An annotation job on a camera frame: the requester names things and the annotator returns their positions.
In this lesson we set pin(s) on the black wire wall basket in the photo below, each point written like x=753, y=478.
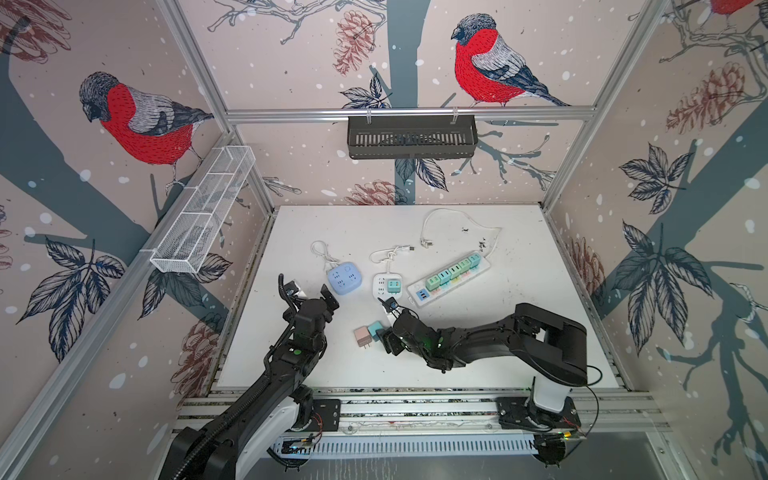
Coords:
x=412, y=137

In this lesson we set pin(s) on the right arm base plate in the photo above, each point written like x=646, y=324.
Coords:
x=520, y=413

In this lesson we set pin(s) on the green charger plug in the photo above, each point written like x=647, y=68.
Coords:
x=432, y=282
x=454, y=271
x=465, y=265

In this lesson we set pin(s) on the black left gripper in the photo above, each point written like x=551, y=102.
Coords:
x=329, y=298

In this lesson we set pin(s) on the blue square power socket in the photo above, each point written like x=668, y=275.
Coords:
x=343, y=276

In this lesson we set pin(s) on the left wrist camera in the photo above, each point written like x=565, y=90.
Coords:
x=293, y=291

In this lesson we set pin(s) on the white square power socket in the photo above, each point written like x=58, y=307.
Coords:
x=385, y=258

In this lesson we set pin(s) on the white multicolour power strip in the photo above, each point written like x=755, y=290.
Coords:
x=487, y=244

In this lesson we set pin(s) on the teal charger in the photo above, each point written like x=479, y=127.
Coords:
x=375, y=329

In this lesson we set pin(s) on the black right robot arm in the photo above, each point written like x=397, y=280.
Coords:
x=554, y=346

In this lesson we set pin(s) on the pink USB charger plug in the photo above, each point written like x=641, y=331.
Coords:
x=363, y=337

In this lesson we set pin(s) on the teal charger plug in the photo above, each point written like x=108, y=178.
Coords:
x=444, y=277
x=475, y=260
x=394, y=286

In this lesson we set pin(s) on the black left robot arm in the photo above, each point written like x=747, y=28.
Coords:
x=230, y=445

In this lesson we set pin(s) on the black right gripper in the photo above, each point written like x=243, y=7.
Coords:
x=392, y=340

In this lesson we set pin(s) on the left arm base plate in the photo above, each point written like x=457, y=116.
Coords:
x=318, y=416

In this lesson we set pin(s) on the teal charger plug bottom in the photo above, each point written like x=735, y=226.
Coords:
x=444, y=277

